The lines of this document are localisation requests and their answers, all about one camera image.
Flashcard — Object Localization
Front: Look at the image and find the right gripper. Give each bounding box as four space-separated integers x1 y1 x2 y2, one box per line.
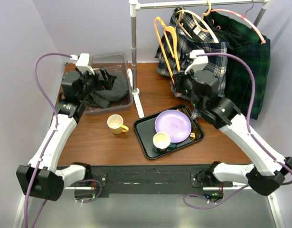
173 64 203 110

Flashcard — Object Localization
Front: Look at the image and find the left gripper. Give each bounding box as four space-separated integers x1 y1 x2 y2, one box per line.
75 67 116 101

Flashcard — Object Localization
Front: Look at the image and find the grey dotted skirt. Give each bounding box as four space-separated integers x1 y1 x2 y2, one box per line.
85 74 129 108

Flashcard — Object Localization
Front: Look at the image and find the navy white plaid skirt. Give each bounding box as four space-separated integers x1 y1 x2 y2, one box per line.
155 8 229 120

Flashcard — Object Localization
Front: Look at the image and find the cream wooden hanger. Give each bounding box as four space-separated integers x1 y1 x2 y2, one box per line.
175 0 219 43

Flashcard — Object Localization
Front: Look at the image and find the orange plastic hanger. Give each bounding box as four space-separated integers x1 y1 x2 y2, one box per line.
154 17 182 97

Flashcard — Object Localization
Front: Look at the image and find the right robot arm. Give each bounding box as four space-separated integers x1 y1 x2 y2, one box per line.
172 70 292 196

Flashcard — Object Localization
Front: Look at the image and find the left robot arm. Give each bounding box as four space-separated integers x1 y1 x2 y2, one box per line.
16 68 117 201

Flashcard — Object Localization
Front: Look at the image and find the green plaid skirt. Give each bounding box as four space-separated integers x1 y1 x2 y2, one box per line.
204 10 272 121

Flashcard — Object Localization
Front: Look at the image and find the pink hanger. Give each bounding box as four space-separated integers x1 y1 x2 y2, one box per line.
209 4 266 44

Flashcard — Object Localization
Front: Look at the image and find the clear plastic bin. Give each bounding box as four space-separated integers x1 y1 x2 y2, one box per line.
85 53 133 114

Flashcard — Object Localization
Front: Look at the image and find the yellow mug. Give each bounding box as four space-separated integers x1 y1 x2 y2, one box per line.
107 114 129 134

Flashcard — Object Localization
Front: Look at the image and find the purple plate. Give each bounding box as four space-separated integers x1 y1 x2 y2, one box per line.
154 109 192 143

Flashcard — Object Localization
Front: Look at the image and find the gold spoon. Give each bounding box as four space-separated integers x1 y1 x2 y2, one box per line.
177 108 200 141

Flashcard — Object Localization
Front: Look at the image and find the black tray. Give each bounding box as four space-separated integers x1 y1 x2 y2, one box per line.
133 104 205 160

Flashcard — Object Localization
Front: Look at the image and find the dark green cup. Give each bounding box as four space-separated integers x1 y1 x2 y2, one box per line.
154 143 177 153

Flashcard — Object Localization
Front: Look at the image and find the cream paper cup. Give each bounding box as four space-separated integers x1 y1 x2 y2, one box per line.
152 132 171 153

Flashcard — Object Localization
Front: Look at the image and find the white metal clothes rack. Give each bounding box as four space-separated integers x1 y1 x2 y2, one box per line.
129 0 269 118

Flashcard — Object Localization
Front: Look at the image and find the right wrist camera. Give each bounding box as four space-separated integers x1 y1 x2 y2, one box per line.
184 49 208 74

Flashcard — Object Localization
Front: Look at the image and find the black mounting base plate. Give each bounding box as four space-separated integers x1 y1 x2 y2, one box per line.
57 163 234 199

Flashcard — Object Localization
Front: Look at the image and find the aluminium frame rail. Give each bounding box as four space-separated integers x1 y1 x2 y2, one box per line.
14 183 284 228

